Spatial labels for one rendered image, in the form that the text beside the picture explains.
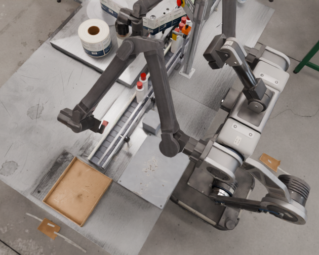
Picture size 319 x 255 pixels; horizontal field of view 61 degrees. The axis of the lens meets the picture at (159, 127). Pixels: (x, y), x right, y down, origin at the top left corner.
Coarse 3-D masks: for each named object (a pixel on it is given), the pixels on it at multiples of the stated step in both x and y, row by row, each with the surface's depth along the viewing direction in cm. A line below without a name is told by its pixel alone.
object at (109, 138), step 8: (216, 0) 210; (168, 56) 186; (176, 56) 186; (136, 104) 171; (144, 104) 171; (128, 112) 168; (136, 112) 169; (120, 120) 166; (112, 128) 164; (120, 128) 164; (128, 128) 167; (112, 136) 162; (104, 144) 160; (96, 152) 158; (104, 152) 158; (96, 160) 156; (104, 160) 156
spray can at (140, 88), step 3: (138, 81) 153; (138, 84) 153; (141, 84) 153; (138, 87) 154; (141, 87) 154; (138, 90) 156; (141, 90) 156; (138, 93) 158; (141, 93) 158; (138, 96) 162; (141, 96) 162; (138, 99) 166; (141, 99) 165; (138, 102) 170
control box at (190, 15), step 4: (184, 0) 142; (196, 0) 131; (208, 0) 133; (212, 0) 134; (184, 4) 144; (192, 4) 136; (208, 4) 136; (184, 8) 146; (188, 8) 142; (208, 8) 139; (188, 12) 143; (208, 12) 141; (188, 16) 145; (192, 16) 141; (204, 16) 143; (208, 16) 144; (192, 20) 143
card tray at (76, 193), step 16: (80, 160) 160; (64, 176) 157; (80, 176) 157; (96, 176) 157; (48, 192) 149; (64, 192) 153; (80, 192) 153; (96, 192) 154; (64, 208) 150; (80, 208) 150; (80, 224) 147
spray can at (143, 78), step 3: (141, 75) 155; (144, 75) 155; (141, 78) 157; (144, 78) 156; (147, 78) 159; (141, 81) 158; (144, 81) 158; (147, 81) 161; (144, 84) 161; (147, 84) 164; (144, 87) 163; (147, 87) 166; (144, 90) 167; (147, 90) 169; (144, 93) 170
